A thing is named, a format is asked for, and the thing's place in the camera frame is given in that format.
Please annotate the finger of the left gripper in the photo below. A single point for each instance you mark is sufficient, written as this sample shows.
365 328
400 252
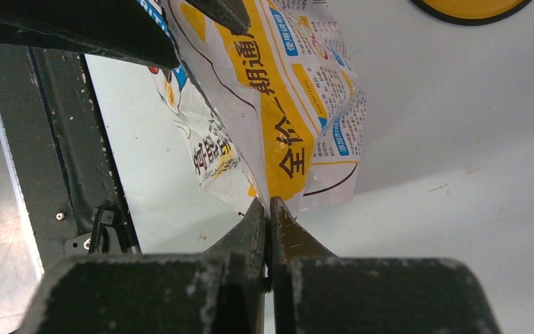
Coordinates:
231 14
123 30

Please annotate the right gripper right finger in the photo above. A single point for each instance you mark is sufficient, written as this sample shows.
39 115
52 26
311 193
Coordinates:
316 291

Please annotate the yellow double pet bowl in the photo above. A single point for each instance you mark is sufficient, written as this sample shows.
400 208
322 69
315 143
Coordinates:
471 12

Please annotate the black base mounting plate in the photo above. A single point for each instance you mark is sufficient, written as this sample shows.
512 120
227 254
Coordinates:
64 174

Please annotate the colourful pet food bag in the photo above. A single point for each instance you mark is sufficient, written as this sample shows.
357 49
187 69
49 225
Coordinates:
273 112

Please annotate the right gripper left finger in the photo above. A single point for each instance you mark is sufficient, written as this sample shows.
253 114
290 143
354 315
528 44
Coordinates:
220 290

